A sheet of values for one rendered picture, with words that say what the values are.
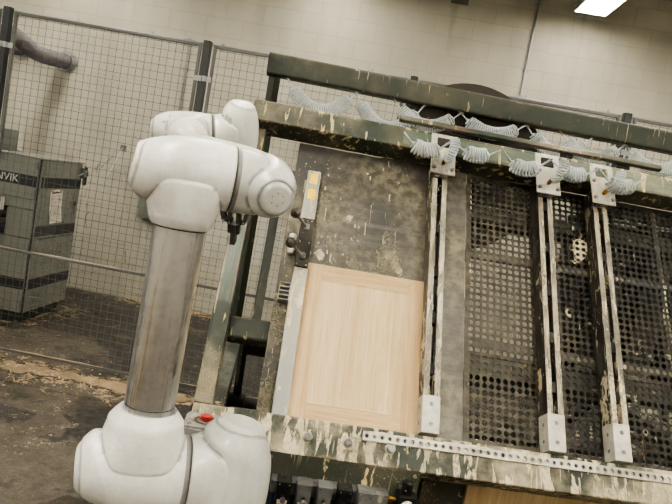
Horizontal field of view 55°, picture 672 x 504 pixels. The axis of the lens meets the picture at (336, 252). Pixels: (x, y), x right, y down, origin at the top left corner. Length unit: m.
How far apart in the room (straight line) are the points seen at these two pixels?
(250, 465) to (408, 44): 6.16
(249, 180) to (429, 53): 6.01
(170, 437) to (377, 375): 1.05
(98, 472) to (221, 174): 0.61
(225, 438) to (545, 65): 6.36
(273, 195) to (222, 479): 0.58
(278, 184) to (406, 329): 1.21
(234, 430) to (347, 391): 0.88
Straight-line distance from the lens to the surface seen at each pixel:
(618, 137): 3.43
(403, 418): 2.25
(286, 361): 2.20
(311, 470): 2.15
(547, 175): 2.76
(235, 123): 1.81
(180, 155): 1.25
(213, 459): 1.39
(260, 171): 1.27
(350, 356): 2.26
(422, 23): 7.25
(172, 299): 1.29
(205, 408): 2.14
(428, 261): 2.42
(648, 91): 7.61
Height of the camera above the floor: 1.65
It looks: 6 degrees down
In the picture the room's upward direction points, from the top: 10 degrees clockwise
